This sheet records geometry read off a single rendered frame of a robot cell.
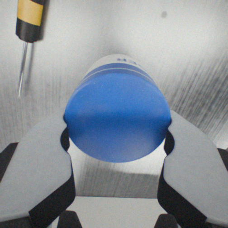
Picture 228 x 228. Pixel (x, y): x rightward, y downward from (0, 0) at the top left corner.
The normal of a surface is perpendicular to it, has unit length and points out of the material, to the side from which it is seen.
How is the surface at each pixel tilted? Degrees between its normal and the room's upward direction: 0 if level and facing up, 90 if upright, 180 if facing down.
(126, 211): 90
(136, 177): 0
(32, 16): 45
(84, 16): 0
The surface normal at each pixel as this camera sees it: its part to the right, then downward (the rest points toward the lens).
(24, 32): 0.22, 0.57
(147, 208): 0.02, -0.87
